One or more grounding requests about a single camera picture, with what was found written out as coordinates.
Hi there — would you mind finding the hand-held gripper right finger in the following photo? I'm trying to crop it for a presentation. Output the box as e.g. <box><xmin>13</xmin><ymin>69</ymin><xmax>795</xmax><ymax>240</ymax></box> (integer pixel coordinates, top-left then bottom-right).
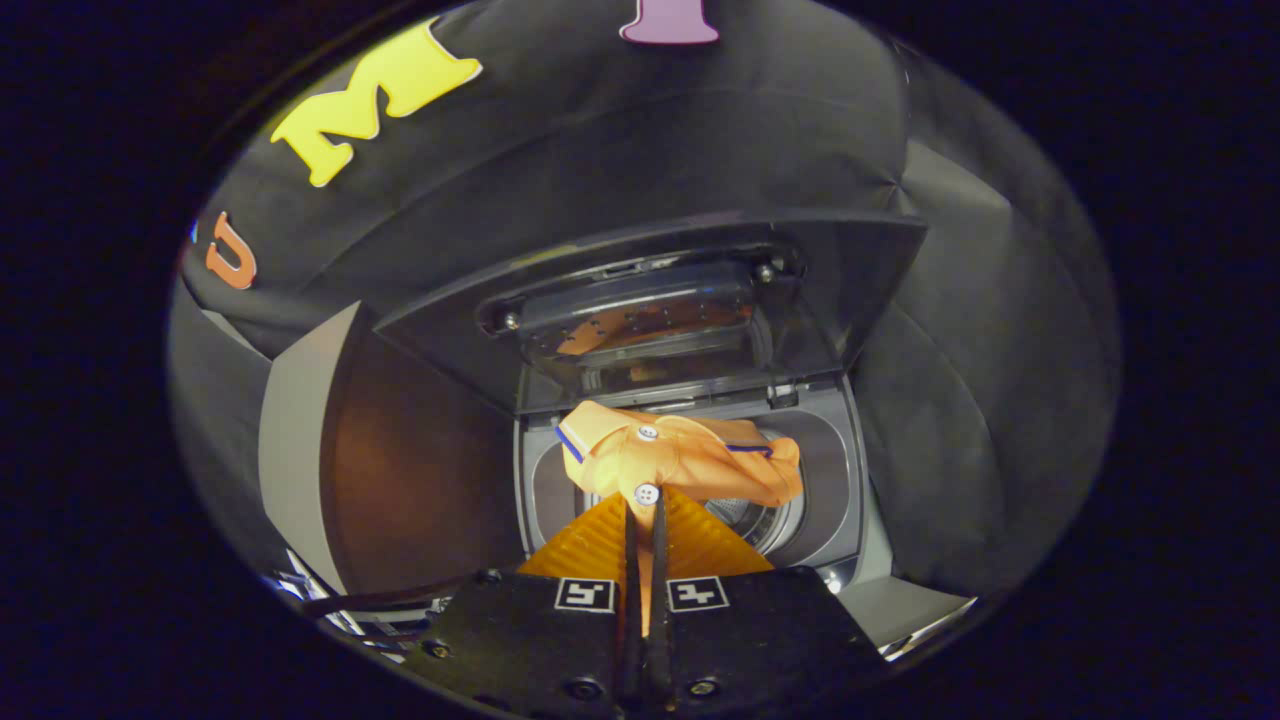
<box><xmin>645</xmin><ymin>488</ymin><xmax>891</xmax><ymax>717</ymax></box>

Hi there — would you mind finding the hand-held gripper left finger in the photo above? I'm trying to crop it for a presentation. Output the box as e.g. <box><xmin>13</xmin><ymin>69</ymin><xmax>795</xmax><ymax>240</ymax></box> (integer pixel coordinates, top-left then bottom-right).
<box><xmin>405</xmin><ymin>490</ymin><xmax>641</xmax><ymax>717</ymax></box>

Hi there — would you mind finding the yellow polo shirt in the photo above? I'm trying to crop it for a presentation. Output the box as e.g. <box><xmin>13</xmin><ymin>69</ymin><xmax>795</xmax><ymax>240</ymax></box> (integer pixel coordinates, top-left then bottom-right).
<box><xmin>555</xmin><ymin>400</ymin><xmax>804</xmax><ymax>641</ymax></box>

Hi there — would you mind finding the dark grey washing machine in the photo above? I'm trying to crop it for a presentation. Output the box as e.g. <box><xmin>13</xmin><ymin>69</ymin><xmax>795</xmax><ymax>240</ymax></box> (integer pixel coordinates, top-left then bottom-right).
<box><xmin>372</xmin><ymin>208</ymin><xmax>929</xmax><ymax>601</ymax></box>

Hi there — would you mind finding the grey cabinet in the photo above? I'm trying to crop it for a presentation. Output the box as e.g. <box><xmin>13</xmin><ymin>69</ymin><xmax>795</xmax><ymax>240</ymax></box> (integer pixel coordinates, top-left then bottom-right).
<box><xmin>258</xmin><ymin>300</ymin><xmax>526</xmax><ymax>601</ymax></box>

